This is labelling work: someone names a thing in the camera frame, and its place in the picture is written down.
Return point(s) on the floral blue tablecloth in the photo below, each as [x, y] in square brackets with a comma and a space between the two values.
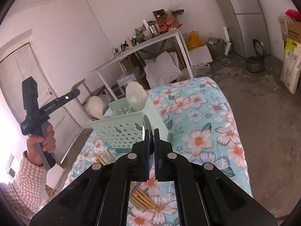
[202, 128]

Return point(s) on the metal cup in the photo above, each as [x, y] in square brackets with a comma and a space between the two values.
[153, 29]

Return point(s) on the mint green utensil basket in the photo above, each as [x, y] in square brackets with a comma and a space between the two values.
[123, 127]

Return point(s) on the white sack under desk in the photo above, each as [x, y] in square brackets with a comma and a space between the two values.
[162, 70]

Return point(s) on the rice bag yellow green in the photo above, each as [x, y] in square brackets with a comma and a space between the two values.
[291, 66]

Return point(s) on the yellow plastic bag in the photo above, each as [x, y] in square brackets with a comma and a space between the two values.
[194, 41]

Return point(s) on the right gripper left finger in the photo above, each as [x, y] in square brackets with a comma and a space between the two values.
[141, 167]

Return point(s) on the wooden chair black seat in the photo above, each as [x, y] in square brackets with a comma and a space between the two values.
[102, 92]

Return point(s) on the black rice cooker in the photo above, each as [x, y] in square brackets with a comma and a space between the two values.
[256, 64]

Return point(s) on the pink checkered sleeve forearm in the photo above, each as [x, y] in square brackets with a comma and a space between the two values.
[25, 193]

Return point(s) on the cola bottle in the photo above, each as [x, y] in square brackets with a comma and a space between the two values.
[160, 22]

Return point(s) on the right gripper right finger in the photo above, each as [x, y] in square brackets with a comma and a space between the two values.
[163, 169]

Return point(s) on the white cardboard box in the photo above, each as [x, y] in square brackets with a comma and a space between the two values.
[200, 55]

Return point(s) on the white wooden door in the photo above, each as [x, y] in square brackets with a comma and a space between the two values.
[20, 65]

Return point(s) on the silver refrigerator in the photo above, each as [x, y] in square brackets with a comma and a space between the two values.
[252, 25]

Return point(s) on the wooden chopstick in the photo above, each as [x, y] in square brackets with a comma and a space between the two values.
[105, 158]
[138, 198]

